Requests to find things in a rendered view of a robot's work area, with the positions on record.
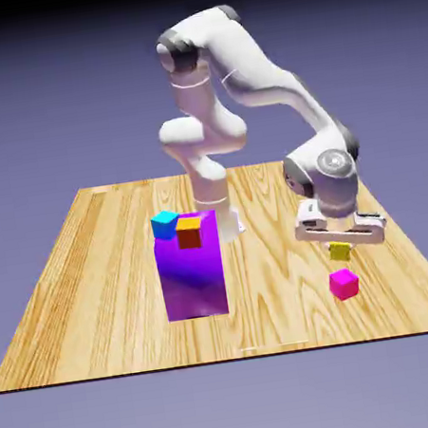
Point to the small pink cube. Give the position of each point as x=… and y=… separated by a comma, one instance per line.
x=343, y=284

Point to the small yellow cube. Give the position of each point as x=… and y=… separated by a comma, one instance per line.
x=339, y=251

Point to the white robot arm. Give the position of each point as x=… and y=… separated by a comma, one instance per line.
x=215, y=83

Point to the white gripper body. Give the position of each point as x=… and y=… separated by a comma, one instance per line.
x=370, y=232

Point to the small cyan cube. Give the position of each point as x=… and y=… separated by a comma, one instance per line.
x=164, y=224

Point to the small orange cube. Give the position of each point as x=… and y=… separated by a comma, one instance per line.
x=189, y=233

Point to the large purple box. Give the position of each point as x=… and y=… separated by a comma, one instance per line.
x=193, y=274

